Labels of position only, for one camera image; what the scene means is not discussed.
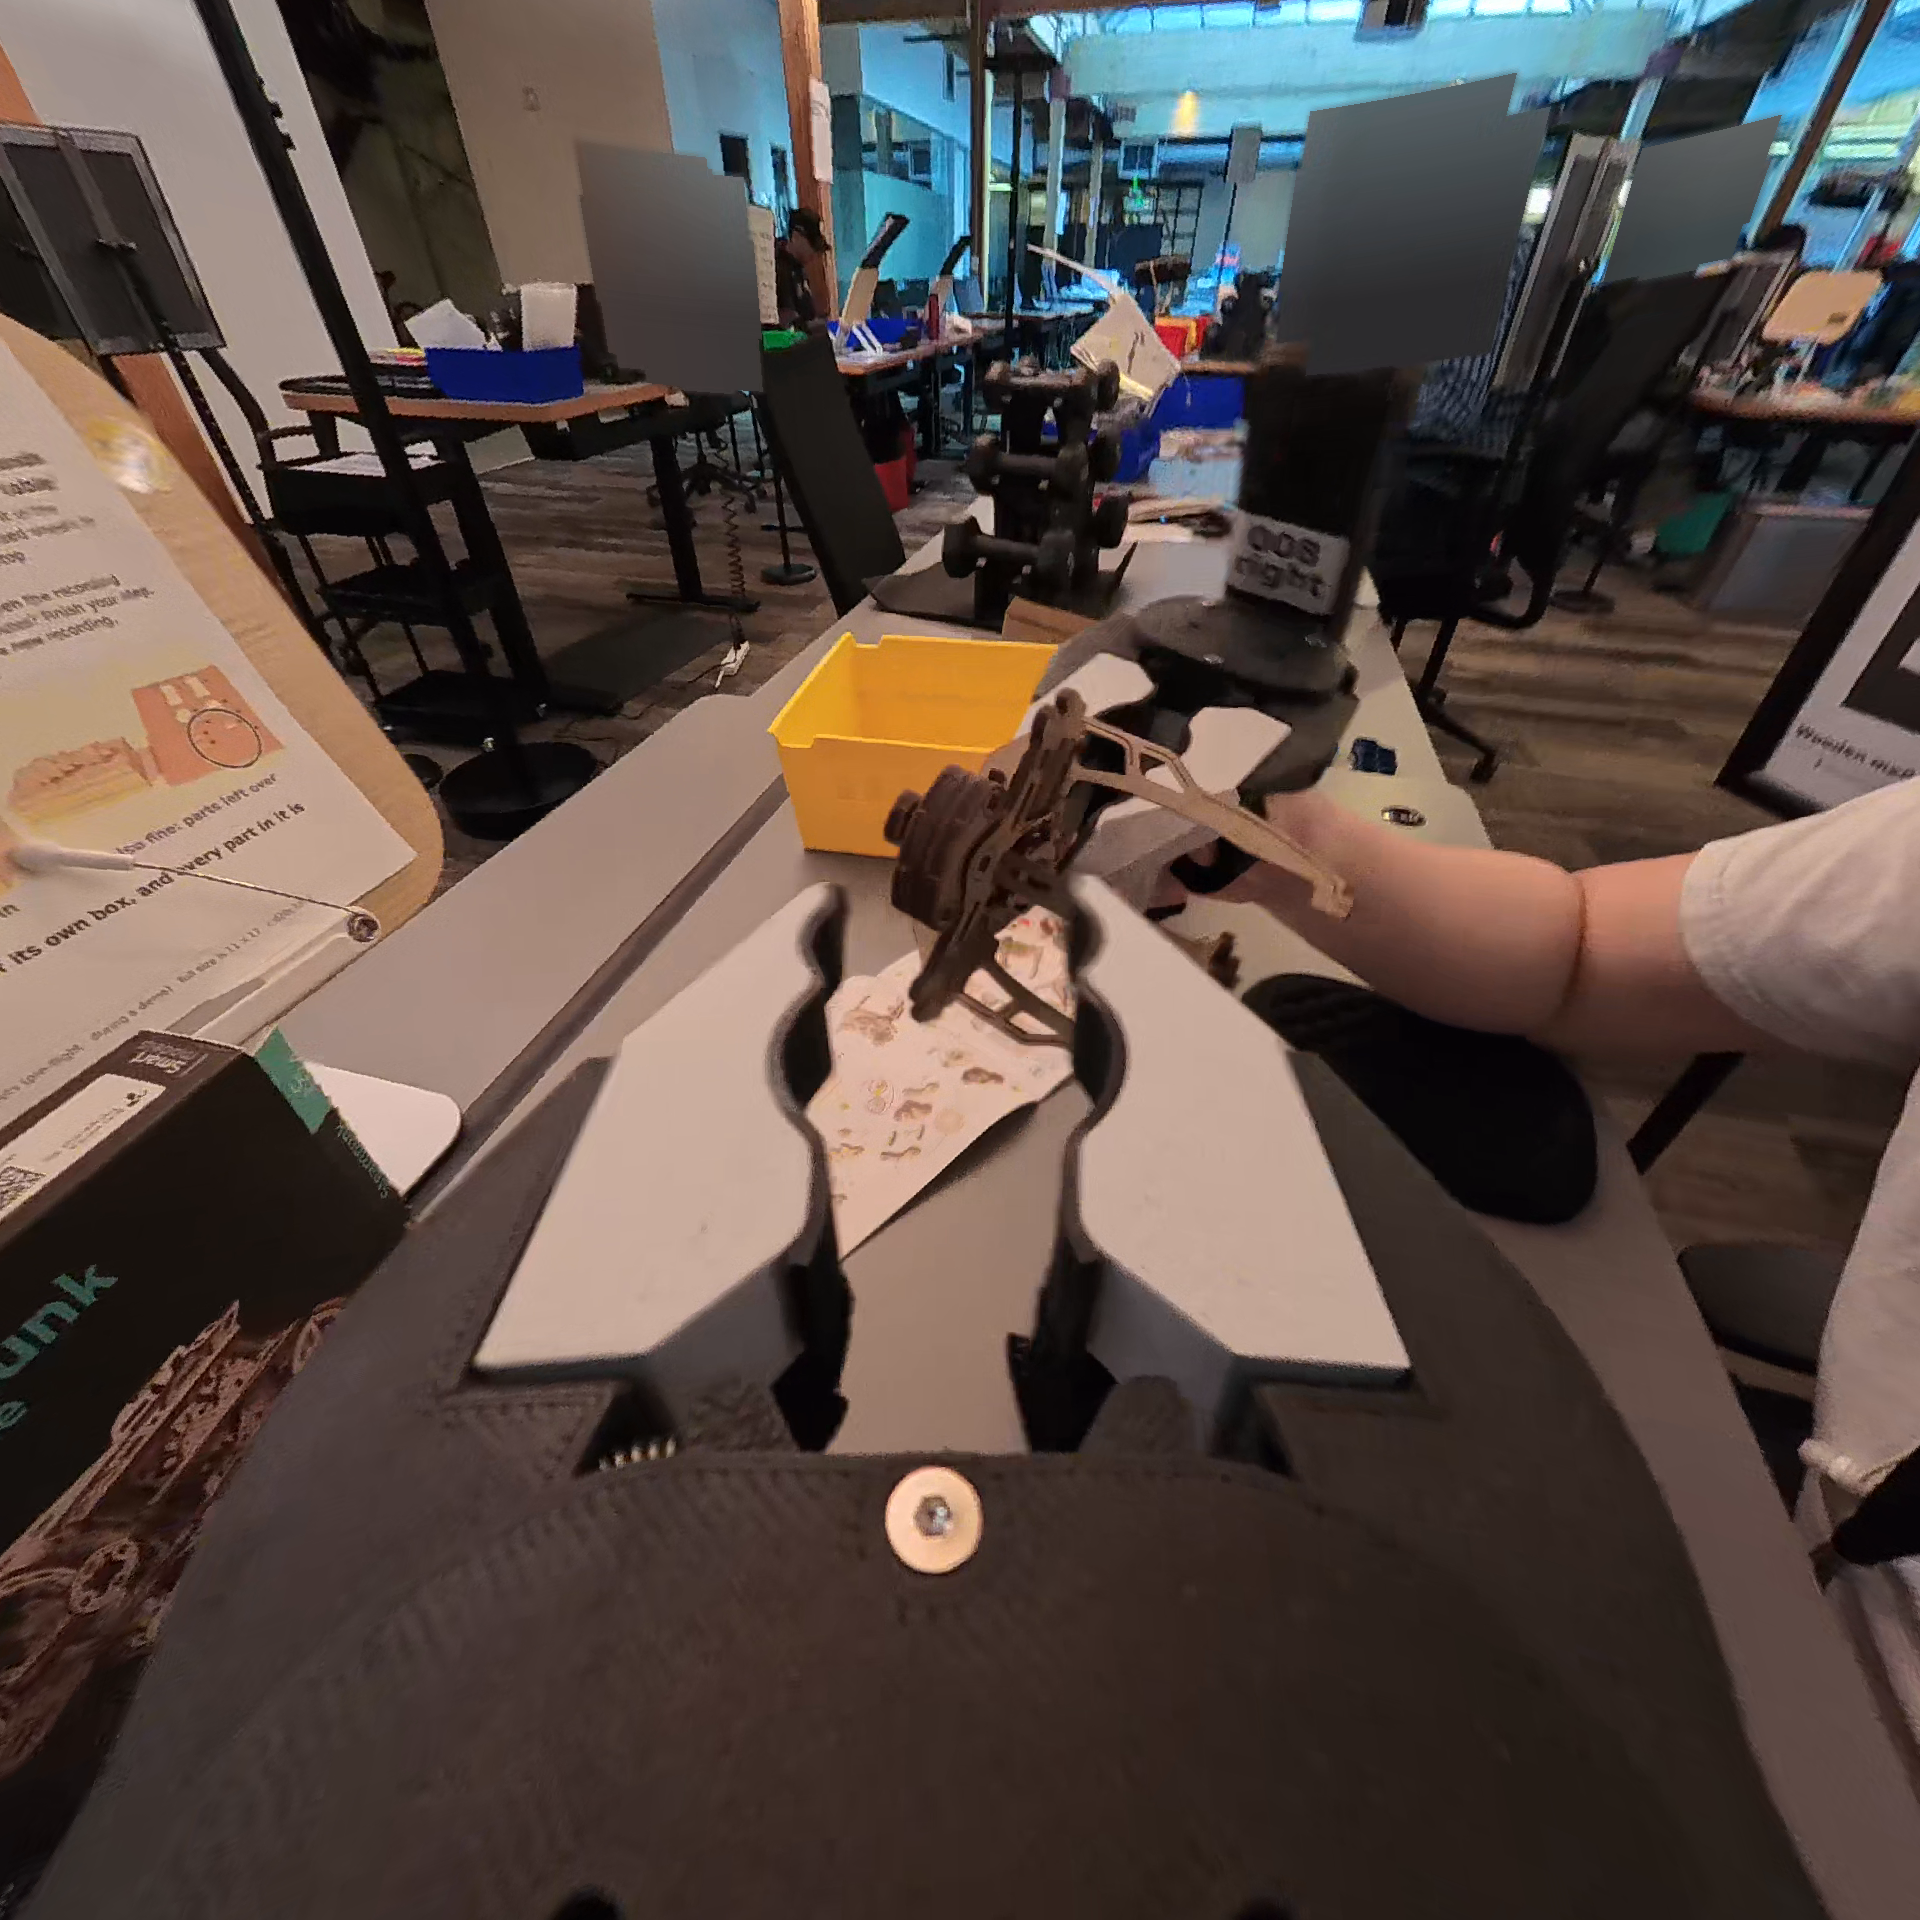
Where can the grey sign panel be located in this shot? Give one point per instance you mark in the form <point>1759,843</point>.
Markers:
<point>107,241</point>

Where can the black rolling cart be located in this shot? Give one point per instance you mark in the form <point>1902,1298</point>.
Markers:
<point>375,487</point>

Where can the framed poster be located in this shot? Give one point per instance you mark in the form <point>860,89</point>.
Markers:
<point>1861,720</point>

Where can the black light stand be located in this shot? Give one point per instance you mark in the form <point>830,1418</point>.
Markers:
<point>517,786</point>

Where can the white cup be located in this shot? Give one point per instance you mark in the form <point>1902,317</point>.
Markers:
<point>547,319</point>

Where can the illustrated instruction booklet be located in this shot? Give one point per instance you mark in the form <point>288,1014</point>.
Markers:
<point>916,1095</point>

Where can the person's right forearm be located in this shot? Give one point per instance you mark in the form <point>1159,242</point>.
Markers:
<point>1501,945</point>

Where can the blue storage bin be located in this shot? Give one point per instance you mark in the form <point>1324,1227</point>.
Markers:
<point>503,375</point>

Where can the black cushion pad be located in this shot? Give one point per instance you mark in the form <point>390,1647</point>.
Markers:
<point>1442,1095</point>

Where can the black office chair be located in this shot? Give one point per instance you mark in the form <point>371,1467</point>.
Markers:
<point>1485,510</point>

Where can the yellow plastic bin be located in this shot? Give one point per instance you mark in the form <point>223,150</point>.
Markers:
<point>870,779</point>

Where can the wooden gear model assembly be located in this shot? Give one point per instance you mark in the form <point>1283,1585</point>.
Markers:
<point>974,855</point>

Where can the black standing panel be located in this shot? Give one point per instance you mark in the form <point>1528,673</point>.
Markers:
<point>827,464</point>

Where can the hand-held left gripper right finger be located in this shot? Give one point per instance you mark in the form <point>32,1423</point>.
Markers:
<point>1230,1200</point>

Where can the person's right hand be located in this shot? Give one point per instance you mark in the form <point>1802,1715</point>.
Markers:
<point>1319,863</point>

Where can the person's white shirt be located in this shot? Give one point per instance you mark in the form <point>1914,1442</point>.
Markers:
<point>1799,930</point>

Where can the wooden top desk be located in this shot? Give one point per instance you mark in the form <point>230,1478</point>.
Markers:
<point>375,405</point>

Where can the black model kit box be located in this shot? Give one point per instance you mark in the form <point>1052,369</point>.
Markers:
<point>149,1275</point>

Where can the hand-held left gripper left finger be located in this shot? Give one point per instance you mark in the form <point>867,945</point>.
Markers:
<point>675,1200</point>

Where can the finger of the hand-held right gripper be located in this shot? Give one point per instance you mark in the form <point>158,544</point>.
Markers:
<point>1238,749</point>
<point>1107,686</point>

